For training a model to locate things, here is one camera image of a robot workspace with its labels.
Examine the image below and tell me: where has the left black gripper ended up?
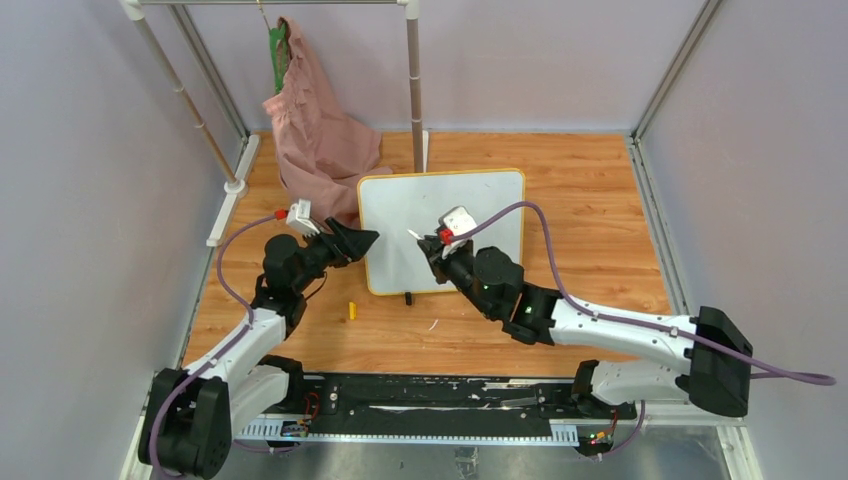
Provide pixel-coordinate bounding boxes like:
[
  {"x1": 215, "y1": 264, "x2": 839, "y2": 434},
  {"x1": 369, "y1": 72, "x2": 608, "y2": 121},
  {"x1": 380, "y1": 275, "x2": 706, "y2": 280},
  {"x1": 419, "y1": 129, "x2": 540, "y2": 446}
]
[{"x1": 292, "y1": 218, "x2": 377, "y2": 294}]

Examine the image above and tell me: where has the yellow framed whiteboard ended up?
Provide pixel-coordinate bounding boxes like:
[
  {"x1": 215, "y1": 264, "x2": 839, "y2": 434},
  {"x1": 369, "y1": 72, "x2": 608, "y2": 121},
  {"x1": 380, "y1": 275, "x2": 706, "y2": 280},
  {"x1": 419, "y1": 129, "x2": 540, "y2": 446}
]
[{"x1": 357, "y1": 169, "x2": 525, "y2": 296}]

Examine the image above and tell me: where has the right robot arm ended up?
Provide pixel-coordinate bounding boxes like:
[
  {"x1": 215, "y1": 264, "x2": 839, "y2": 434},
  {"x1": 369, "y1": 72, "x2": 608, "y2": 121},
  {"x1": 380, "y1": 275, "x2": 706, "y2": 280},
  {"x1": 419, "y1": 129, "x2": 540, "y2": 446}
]
[{"x1": 416, "y1": 235, "x2": 753, "y2": 418}]

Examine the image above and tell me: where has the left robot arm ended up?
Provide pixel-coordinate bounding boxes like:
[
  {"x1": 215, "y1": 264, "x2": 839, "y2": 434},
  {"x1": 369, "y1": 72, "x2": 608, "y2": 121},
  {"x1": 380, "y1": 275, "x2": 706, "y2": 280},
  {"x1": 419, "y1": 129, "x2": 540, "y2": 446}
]
[{"x1": 137, "y1": 217, "x2": 379, "y2": 479}]

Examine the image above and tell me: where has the pink cloth garment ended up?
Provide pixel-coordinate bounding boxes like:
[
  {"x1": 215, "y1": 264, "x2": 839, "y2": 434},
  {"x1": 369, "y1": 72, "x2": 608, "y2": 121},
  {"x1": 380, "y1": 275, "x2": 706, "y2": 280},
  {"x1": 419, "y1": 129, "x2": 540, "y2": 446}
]
[{"x1": 263, "y1": 17, "x2": 392, "y2": 228}]

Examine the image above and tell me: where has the white clothes rack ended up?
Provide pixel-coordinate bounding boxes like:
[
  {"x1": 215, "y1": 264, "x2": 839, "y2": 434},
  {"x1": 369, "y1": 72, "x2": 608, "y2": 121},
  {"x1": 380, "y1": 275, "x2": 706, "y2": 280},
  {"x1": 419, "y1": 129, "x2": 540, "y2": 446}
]
[{"x1": 120, "y1": 0, "x2": 429, "y2": 248}]

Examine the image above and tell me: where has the green clothes hanger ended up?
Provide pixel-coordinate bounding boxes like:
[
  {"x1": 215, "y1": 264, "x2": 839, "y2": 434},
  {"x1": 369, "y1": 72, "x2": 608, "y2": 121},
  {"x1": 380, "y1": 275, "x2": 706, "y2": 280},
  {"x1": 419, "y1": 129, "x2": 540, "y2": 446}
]
[{"x1": 257, "y1": 0, "x2": 291, "y2": 95}]

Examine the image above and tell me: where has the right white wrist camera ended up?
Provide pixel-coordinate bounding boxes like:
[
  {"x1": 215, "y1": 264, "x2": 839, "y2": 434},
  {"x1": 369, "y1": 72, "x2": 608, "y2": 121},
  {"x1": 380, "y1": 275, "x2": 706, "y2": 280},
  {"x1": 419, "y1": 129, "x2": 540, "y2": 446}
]
[{"x1": 436, "y1": 206, "x2": 477, "y2": 259}]

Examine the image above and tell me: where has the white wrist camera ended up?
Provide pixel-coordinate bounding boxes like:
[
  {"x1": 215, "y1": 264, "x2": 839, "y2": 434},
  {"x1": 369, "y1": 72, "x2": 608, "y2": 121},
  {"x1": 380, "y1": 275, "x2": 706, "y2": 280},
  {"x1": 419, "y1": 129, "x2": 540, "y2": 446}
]
[
  {"x1": 436, "y1": 206, "x2": 477, "y2": 259},
  {"x1": 285, "y1": 199, "x2": 323, "y2": 239}
]

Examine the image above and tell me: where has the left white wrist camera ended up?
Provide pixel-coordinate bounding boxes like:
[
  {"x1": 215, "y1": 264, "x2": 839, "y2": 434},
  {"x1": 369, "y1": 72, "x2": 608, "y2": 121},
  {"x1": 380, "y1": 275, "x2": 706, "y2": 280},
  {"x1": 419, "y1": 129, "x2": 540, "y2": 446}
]
[{"x1": 285, "y1": 199, "x2": 323, "y2": 239}]

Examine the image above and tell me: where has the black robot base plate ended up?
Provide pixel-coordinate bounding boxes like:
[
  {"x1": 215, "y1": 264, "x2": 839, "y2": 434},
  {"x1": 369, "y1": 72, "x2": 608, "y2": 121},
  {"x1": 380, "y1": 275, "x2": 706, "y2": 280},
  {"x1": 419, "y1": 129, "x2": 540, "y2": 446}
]
[{"x1": 173, "y1": 371, "x2": 641, "y2": 458}]

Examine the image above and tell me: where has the aluminium frame post right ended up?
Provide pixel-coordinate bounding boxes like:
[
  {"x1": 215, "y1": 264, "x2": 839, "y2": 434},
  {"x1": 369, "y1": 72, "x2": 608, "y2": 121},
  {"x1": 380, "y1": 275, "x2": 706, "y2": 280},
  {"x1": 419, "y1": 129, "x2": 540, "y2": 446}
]
[{"x1": 625, "y1": 0, "x2": 724, "y2": 314}]

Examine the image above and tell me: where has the aluminium frame post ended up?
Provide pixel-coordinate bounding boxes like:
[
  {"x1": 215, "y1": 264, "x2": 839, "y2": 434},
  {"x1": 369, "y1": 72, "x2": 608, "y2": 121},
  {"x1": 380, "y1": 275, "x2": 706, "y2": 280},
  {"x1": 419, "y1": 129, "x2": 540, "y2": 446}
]
[
  {"x1": 625, "y1": 0, "x2": 724, "y2": 314},
  {"x1": 168, "y1": 5, "x2": 250, "y2": 143}
]

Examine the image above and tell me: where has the aluminium frame post left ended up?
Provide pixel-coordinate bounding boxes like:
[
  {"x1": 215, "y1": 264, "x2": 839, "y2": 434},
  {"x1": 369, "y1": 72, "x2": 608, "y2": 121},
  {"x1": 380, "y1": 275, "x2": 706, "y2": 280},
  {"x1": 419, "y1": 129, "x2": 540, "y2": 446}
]
[{"x1": 168, "y1": 5, "x2": 250, "y2": 143}]

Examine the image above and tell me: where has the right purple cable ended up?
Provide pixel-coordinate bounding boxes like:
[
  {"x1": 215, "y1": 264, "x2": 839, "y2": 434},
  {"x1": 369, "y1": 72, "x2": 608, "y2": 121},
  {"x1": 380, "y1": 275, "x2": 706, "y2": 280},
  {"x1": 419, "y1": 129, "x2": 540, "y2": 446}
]
[{"x1": 437, "y1": 201, "x2": 837, "y2": 458}]

